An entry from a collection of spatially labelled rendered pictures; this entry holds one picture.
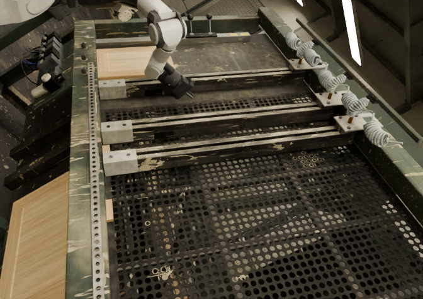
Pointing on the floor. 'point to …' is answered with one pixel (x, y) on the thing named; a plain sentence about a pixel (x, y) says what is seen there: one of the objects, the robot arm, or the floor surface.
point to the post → (22, 29)
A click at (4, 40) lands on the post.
